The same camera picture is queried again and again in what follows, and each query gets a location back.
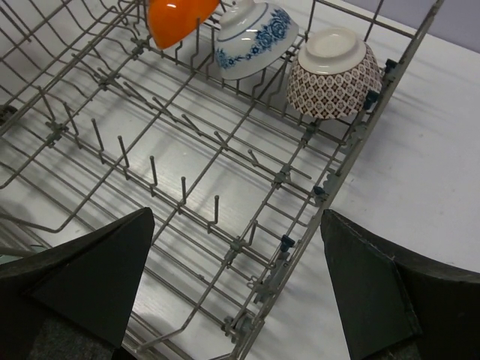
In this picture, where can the orange bowl white inside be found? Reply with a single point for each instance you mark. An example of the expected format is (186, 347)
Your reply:
(170, 21)

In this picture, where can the light teal bowl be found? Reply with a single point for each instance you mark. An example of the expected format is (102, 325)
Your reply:
(10, 254)

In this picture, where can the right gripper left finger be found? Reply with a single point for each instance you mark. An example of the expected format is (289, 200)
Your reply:
(74, 300)

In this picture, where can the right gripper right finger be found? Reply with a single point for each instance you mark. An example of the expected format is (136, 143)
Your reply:
(395, 303)

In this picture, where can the blue floral bowl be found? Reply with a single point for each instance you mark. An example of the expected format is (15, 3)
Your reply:
(252, 36)

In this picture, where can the grey wire dish rack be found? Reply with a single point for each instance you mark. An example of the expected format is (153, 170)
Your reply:
(97, 122)

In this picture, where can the grey patterned bowl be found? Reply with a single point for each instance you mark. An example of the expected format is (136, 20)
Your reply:
(332, 75)

